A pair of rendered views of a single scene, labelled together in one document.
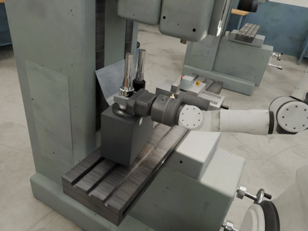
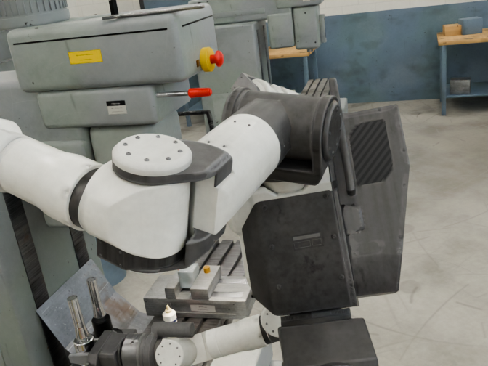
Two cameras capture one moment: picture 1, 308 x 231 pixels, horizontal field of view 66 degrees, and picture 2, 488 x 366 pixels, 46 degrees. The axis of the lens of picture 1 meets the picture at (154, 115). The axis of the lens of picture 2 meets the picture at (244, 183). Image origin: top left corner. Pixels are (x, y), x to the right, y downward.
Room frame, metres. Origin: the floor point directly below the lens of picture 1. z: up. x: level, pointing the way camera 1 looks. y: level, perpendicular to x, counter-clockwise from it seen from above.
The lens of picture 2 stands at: (-0.48, -0.22, 1.97)
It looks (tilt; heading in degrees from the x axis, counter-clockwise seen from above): 21 degrees down; 355
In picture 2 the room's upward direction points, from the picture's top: 8 degrees counter-clockwise
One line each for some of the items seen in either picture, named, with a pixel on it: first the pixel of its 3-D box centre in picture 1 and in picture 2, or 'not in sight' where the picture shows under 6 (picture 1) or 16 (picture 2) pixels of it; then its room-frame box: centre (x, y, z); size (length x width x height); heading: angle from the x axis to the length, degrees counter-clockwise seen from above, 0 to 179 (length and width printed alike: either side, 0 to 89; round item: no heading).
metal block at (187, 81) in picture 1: (187, 83); (189, 275); (1.19, -0.15, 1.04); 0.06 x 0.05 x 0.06; 158
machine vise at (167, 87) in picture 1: (189, 94); (200, 290); (1.18, -0.18, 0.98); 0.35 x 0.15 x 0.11; 68
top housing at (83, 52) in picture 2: not in sight; (116, 46); (1.06, -0.08, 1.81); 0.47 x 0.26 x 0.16; 66
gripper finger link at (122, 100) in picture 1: (121, 101); (80, 359); (0.66, 0.11, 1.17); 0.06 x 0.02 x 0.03; 71
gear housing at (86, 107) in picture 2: not in sight; (117, 96); (1.07, -0.05, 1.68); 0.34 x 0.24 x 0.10; 66
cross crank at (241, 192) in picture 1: (251, 196); not in sight; (0.85, -0.54, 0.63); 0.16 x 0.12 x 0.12; 66
